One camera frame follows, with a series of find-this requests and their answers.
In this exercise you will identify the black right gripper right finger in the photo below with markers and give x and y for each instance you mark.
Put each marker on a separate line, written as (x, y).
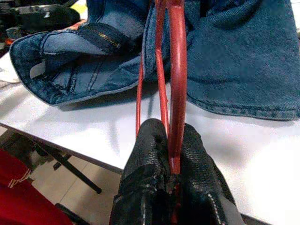
(201, 187)

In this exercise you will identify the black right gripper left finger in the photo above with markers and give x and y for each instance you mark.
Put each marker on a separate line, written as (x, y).
(145, 175)

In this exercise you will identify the red plastic hanger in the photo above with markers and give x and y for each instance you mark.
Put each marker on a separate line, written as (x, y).
(178, 70)

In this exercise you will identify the red shirt with striped trim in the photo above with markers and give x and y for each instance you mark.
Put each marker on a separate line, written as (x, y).
(23, 206)

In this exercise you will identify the blue denim jeans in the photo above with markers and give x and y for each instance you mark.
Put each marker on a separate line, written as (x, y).
(234, 58)

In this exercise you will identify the crumpled white cloth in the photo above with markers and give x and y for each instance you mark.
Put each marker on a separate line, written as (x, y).
(7, 77)

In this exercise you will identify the black electronic device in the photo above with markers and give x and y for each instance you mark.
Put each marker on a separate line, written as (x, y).
(47, 18)

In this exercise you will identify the white table with black frame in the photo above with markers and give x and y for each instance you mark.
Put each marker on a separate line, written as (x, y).
(93, 131)

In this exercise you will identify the black clothes rack frame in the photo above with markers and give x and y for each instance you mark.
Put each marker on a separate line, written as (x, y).
(65, 209)

